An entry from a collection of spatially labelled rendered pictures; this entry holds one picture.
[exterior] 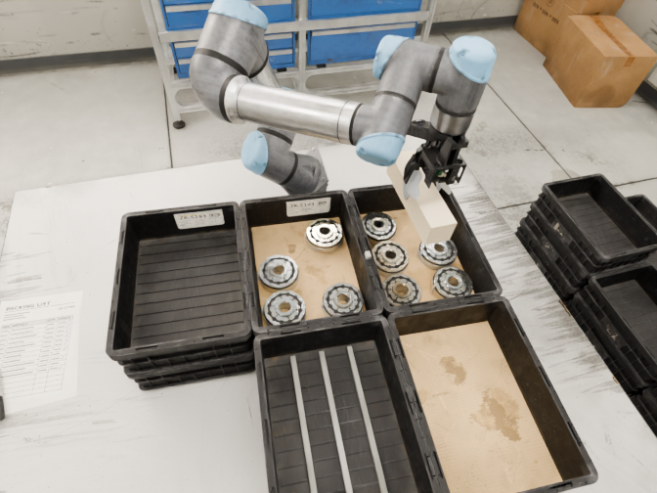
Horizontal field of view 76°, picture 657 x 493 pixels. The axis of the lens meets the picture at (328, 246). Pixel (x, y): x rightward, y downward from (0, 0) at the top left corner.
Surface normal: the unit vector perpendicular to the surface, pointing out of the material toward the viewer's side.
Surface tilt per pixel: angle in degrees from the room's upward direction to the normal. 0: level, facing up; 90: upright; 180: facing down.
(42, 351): 0
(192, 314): 0
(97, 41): 90
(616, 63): 89
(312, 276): 0
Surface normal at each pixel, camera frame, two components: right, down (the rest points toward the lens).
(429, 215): 0.06, -0.60
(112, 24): 0.28, 0.77
